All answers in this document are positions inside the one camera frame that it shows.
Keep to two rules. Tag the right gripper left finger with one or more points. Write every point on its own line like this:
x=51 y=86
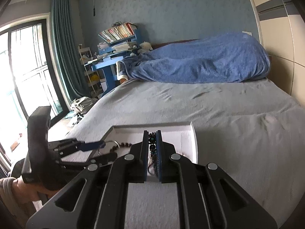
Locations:
x=97 y=196

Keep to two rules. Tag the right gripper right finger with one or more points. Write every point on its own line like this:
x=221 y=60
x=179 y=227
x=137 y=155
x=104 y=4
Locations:
x=207 y=196

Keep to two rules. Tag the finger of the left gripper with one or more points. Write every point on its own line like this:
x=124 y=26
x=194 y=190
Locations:
x=73 y=145
x=99 y=160

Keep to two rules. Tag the person's left hand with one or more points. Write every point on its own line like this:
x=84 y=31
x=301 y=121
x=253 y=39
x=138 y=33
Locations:
x=16 y=190

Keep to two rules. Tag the grey shallow cardboard box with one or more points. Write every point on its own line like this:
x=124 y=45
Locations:
x=181 y=135

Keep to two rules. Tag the grey bag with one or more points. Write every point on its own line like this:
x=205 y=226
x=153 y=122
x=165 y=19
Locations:
x=82 y=105

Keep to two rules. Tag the white shelf rack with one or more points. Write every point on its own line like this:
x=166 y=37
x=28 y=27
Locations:
x=92 y=77

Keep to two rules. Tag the window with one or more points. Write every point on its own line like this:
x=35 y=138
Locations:
x=28 y=80

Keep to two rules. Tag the grey bed cover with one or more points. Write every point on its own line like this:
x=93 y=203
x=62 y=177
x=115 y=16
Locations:
x=253 y=130

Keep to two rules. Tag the teal curtain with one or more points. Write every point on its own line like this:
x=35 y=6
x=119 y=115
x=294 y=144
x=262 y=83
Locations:
x=66 y=55

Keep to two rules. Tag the blue desk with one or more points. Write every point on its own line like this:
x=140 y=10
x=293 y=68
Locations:
x=109 y=57

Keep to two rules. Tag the white plush toy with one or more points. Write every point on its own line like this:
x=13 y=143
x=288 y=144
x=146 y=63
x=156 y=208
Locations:
x=144 y=47

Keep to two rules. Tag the row of books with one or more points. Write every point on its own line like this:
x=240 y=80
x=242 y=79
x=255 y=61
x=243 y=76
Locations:
x=118 y=32

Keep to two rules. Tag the blue blanket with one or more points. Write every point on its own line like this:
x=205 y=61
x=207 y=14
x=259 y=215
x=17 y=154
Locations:
x=227 y=58

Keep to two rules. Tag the beige wardrobe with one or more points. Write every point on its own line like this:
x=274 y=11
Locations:
x=281 y=32

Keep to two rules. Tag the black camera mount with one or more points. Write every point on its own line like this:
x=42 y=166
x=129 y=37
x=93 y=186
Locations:
x=38 y=135

